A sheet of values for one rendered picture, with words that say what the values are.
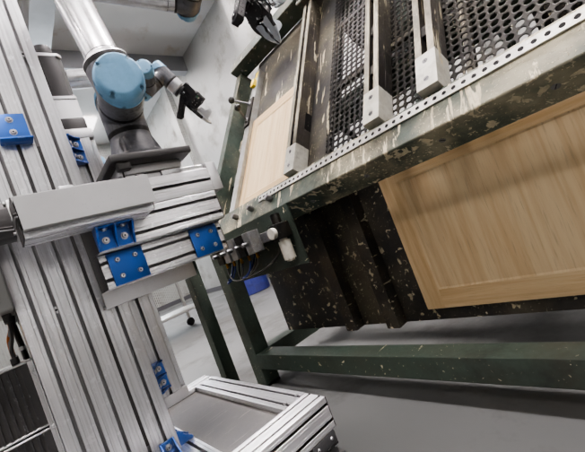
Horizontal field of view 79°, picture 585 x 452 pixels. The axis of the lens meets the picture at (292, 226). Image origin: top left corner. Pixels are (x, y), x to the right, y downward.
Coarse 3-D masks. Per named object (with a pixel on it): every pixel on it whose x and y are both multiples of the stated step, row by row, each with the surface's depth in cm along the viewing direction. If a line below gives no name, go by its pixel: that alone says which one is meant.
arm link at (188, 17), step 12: (96, 0) 107; (108, 0) 108; (120, 0) 109; (132, 0) 110; (144, 0) 111; (156, 0) 112; (168, 0) 113; (180, 0) 115; (192, 0) 114; (168, 12) 118; (180, 12) 118; (192, 12) 119
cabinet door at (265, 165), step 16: (288, 96) 172; (272, 112) 181; (288, 112) 167; (256, 128) 191; (272, 128) 175; (288, 128) 161; (256, 144) 184; (272, 144) 169; (256, 160) 178; (272, 160) 164; (256, 176) 172; (272, 176) 158; (256, 192) 165
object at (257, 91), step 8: (264, 72) 213; (256, 88) 205; (256, 96) 204; (256, 104) 202; (256, 112) 200; (248, 128) 194; (248, 136) 192; (248, 144) 190; (240, 152) 191; (248, 152) 189; (240, 160) 188; (240, 168) 184; (240, 176) 182; (240, 184) 180; (240, 192) 179; (232, 200) 179; (232, 208) 175
